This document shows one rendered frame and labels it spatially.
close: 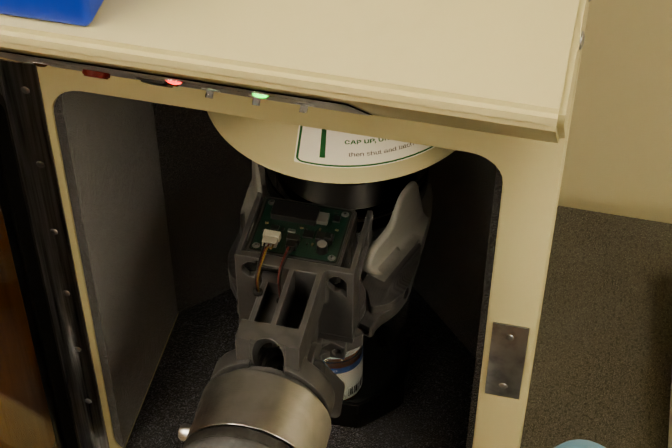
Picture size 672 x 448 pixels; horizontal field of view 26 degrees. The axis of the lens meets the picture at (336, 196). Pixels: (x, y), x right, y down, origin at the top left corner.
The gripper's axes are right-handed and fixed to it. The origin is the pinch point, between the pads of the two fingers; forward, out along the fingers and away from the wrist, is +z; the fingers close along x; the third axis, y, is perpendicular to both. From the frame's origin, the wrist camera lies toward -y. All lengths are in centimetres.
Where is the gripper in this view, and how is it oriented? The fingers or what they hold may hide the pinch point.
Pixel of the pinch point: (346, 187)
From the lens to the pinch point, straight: 97.2
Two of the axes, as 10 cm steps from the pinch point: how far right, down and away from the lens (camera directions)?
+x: -9.7, -1.6, 1.6
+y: 0.0, -7.1, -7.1
